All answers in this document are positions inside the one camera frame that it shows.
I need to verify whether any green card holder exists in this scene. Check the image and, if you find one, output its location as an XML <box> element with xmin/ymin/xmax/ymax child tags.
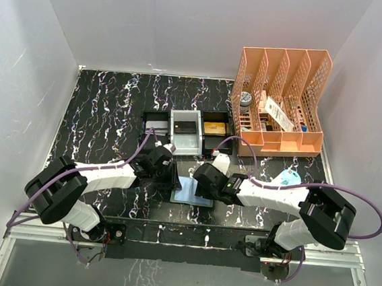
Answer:
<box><xmin>170</xmin><ymin>176</ymin><xmax>214</xmax><ymax>208</ymax></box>

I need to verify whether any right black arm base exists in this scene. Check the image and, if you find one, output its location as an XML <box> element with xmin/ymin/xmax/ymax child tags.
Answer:
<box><xmin>236</xmin><ymin>235</ymin><xmax>305</xmax><ymax>264</ymax></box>

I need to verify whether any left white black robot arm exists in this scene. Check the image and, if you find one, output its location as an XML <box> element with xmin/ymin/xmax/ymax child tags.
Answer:
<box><xmin>24</xmin><ymin>143</ymin><xmax>180</xmax><ymax>242</ymax></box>

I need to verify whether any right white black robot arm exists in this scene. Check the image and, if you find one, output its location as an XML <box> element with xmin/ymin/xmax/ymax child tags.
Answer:
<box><xmin>193</xmin><ymin>163</ymin><xmax>356</xmax><ymax>258</ymax></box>

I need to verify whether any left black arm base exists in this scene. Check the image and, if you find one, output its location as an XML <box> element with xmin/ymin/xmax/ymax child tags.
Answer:
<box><xmin>81</xmin><ymin>221</ymin><xmax>127</xmax><ymax>245</ymax></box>

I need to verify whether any black credit card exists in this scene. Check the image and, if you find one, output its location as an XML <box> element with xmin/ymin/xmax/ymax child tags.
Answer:
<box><xmin>173</xmin><ymin>120</ymin><xmax>197</xmax><ymax>135</ymax></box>

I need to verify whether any gold credit card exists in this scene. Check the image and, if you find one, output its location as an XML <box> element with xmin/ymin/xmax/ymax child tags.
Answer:
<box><xmin>203</xmin><ymin>121</ymin><xmax>227</xmax><ymax>136</ymax></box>

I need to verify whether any left black tray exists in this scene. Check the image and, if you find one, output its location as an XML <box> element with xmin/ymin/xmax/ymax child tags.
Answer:
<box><xmin>140</xmin><ymin>110</ymin><xmax>170</xmax><ymax>153</ymax></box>

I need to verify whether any black tray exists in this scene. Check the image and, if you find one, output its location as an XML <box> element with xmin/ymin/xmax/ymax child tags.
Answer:
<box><xmin>201</xmin><ymin>110</ymin><xmax>234</xmax><ymax>158</ymax></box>
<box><xmin>140</xmin><ymin>110</ymin><xmax>170</xmax><ymax>153</ymax></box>

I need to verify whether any white middle tray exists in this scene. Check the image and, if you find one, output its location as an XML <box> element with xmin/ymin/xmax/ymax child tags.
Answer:
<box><xmin>169</xmin><ymin>110</ymin><xmax>203</xmax><ymax>156</ymax></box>

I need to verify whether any right black tray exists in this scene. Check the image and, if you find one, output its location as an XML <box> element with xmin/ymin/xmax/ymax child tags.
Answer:
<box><xmin>201</xmin><ymin>110</ymin><xmax>234</xmax><ymax>158</ymax></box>

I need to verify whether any round blue tape roll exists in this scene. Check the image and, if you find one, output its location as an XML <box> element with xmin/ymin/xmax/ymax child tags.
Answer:
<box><xmin>271</xmin><ymin>169</ymin><xmax>302</xmax><ymax>186</ymax></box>

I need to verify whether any small round jar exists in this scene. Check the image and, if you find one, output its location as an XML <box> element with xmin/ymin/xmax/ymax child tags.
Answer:
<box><xmin>239</xmin><ymin>92</ymin><xmax>253</xmax><ymax>113</ymax></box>

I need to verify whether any white paper packet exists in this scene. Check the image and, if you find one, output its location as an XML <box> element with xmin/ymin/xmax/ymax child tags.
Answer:
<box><xmin>265</xmin><ymin>96</ymin><xmax>294</xmax><ymax>132</ymax></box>

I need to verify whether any orange file organizer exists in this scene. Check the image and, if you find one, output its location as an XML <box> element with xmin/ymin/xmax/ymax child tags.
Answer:
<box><xmin>230</xmin><ymin>47</ymin><xmax>333</xmax><ymax>157</ymax></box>

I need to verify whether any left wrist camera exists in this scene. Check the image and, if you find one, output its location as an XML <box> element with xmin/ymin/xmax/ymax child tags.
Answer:
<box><xmin>155</xmin><ymin>141</ymin><xmax>176</xmax><ymax>154</ymax></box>

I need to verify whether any aluminium frame rail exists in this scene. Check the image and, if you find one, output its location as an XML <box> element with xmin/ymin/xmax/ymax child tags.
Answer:
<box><xmin>0</xmin><ymin>221</ymin><xmax>366</xmax><ymax>286</ymax></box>

